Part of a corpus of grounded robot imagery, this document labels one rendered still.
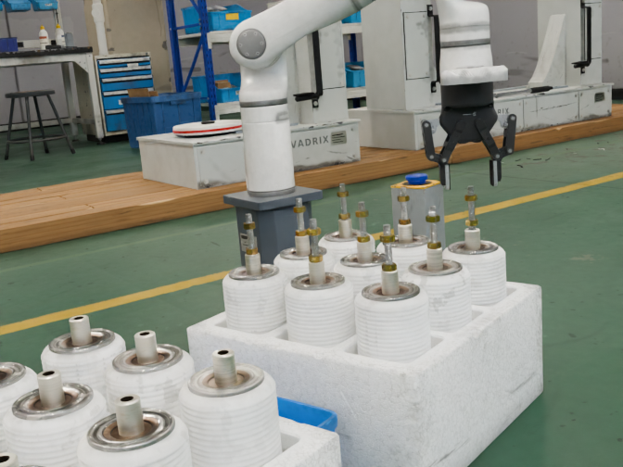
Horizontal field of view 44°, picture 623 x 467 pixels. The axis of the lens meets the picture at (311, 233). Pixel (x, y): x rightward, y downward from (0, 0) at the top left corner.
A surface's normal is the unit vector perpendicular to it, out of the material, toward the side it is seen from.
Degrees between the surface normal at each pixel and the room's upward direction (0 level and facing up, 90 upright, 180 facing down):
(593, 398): 0
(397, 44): 90
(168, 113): 92
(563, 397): 0
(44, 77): 90
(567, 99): 90
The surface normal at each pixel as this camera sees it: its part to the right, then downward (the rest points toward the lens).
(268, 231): -0.18, 0.25
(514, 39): -0.82, 0.19
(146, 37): 0.57, 0.14
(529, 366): 0.79, 0.07
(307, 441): -0.08, -0.97
